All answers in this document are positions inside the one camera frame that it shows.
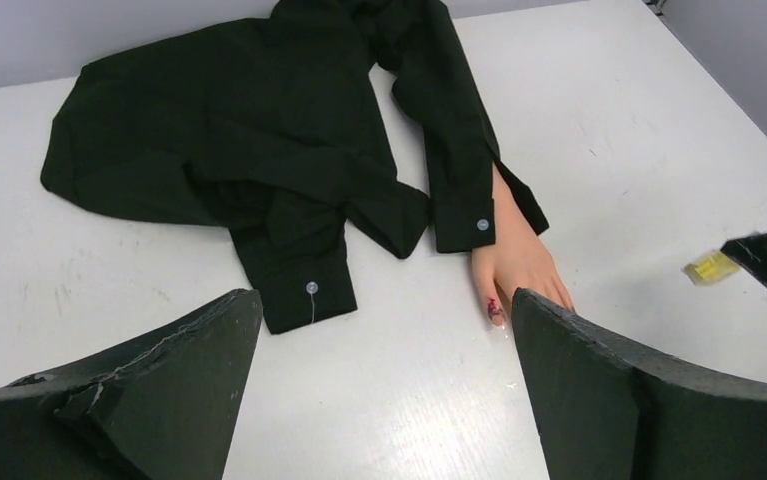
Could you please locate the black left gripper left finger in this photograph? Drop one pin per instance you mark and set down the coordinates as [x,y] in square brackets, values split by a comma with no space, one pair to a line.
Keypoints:
[163,405]

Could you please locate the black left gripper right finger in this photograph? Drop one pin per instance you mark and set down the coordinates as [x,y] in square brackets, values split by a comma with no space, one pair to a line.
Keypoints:
[608,407]

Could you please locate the yellow nail polish bottle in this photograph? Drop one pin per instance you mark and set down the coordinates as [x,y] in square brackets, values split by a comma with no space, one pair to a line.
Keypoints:
[710,268]

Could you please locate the mannequin hand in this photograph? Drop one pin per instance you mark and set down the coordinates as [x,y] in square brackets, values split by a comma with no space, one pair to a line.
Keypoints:
[517,259]

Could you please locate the black shirt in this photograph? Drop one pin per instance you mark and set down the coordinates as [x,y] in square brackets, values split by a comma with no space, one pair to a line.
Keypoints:
[284,129]

